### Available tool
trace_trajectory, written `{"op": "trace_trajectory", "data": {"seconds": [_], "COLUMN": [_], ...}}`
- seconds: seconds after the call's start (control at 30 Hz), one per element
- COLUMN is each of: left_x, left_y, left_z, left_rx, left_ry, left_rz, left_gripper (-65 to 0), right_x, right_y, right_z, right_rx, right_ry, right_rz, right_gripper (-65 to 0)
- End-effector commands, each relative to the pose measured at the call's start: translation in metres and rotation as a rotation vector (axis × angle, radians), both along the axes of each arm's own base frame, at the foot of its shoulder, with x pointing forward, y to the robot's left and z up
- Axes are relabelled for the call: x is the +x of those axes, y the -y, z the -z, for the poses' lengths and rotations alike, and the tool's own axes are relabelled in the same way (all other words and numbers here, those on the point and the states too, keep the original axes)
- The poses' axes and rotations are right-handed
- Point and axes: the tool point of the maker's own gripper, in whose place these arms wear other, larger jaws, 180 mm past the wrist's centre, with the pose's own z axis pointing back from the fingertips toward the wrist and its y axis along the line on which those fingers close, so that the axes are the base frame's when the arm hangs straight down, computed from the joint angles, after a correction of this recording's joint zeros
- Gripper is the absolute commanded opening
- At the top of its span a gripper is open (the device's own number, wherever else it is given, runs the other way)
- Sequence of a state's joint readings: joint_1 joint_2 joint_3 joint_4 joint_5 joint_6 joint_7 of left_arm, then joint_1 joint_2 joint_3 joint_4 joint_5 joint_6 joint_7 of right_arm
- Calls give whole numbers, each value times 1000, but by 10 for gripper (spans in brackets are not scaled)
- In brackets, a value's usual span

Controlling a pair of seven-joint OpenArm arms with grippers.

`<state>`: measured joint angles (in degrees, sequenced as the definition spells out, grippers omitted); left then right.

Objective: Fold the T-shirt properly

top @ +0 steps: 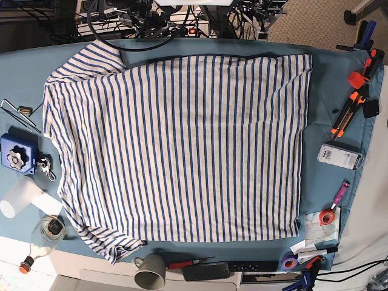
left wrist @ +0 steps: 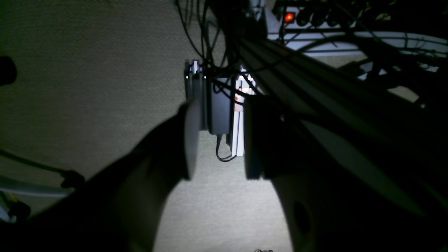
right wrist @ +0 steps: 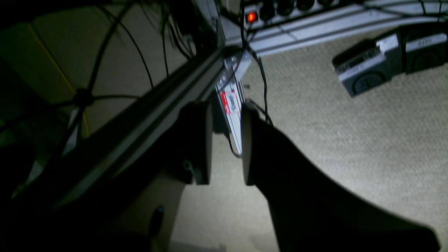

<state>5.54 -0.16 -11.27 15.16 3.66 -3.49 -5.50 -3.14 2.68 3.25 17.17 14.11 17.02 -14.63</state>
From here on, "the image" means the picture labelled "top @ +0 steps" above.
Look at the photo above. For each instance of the blue white striped T-shirt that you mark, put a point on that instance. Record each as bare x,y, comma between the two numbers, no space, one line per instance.
193,149

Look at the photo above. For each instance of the black power strip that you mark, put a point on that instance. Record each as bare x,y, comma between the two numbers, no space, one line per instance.
117,30

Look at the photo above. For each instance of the black smartphone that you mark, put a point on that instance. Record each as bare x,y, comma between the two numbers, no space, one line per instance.
206,272

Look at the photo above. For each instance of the clear plastic screw box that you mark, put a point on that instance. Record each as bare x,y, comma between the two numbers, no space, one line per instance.
339,157

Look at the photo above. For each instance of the grey ceramic mug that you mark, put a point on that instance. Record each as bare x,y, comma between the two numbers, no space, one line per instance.
150,272

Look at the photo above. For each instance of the printed paper map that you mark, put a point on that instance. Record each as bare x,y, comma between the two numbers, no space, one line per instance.
317,235

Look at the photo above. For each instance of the purple tape roll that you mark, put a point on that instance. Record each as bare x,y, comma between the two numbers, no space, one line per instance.
289,262

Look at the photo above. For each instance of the red tape roll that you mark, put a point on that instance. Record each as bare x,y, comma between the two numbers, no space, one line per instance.
326,217

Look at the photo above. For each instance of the purple glue tube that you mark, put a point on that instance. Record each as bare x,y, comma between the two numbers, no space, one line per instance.
340,193

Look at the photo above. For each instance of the clear glass bottle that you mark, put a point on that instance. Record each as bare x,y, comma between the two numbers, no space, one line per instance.
46,236

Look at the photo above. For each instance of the orange black utility knife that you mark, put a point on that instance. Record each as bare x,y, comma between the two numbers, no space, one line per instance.
352,105

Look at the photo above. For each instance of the black marker pen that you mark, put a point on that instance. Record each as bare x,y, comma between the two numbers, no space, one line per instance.
314,253

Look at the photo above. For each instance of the blue black bar clamp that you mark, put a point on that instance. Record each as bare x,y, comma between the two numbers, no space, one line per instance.
307,278

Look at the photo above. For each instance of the blue box with knob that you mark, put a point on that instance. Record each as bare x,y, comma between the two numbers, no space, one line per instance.
19,154

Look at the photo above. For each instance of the orange black clamp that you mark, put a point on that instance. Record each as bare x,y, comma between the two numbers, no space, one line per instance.
358,78

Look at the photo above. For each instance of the frosted plastic cup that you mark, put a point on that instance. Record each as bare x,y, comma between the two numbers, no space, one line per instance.
20,196

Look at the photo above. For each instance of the small black square block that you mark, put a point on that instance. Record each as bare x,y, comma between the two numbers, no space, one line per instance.
371,108

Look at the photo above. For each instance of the metal hex key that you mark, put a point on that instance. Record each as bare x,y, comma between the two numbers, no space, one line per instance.
25,120

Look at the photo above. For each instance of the blue clamp at top right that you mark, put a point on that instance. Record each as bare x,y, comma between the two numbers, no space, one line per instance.
364,38

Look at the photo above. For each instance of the red handled screwdriver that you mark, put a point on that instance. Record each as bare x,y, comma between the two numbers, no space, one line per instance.
189,263

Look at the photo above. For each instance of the metal key ring clip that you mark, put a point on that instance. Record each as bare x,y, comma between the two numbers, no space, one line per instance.
46,167

